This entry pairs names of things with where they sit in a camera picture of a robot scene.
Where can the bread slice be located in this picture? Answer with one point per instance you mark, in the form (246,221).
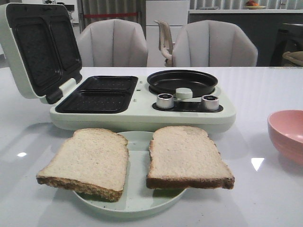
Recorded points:
(93,161)
(183,157)

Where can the silver control knob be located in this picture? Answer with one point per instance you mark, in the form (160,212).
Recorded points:
(210,102)
(165,101)

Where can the black round frying pan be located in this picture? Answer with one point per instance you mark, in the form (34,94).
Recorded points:
(168,81)

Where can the white cabinet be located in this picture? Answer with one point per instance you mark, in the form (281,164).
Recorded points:
(175,13)

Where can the right grey upholstered chair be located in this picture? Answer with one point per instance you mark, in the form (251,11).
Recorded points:
(210,43)

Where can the right silver control knob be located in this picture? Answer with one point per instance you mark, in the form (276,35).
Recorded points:
(210,102)

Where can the fruit plate on counter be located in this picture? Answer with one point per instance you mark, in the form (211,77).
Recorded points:
(251,4)

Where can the green breakfast maker lid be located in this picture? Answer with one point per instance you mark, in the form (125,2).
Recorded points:
(41,49)

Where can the beige plastic chair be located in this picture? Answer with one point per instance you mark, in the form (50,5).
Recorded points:
(165,42)

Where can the left grey upholstered chair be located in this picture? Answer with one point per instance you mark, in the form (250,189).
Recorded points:
(113,43)

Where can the left silver control knob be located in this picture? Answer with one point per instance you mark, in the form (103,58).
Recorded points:
(165,101)

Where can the grey upholstered chair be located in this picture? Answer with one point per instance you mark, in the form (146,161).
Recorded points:
(210,43)
(113,43)

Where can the green round plate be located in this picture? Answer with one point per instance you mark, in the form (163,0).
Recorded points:
(137,200)

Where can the pink bowl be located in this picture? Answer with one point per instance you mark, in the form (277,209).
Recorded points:
(285,130)

